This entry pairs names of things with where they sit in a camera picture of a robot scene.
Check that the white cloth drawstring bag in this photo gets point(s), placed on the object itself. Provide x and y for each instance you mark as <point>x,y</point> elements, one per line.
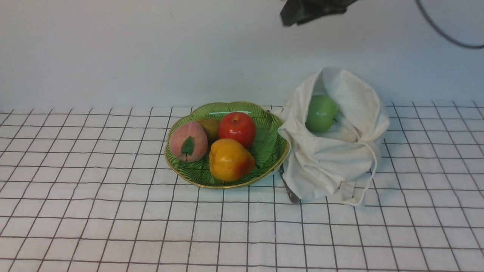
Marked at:
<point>344,159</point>

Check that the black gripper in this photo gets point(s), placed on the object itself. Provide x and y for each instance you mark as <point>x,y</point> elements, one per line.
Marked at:
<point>300,12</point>

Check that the orange yellow pear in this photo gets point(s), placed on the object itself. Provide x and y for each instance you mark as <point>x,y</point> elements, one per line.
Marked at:
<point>229,160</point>

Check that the green leaf-shaped ceramic plate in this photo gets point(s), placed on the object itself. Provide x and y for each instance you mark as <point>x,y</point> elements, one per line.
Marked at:
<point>269,149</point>

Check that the brown kiwi fruit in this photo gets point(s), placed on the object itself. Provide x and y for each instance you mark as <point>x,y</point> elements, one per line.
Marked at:
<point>210,127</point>

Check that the pink peach with leaf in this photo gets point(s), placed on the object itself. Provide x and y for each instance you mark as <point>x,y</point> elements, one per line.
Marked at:
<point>189,142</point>

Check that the red apple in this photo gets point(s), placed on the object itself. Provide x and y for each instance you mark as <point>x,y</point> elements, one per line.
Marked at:
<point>238,126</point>

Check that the green apple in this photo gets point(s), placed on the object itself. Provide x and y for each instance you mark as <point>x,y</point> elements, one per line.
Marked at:
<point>322,112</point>

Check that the white grid-pattern tablecloth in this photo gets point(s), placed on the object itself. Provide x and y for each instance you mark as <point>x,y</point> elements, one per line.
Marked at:
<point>90,191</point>

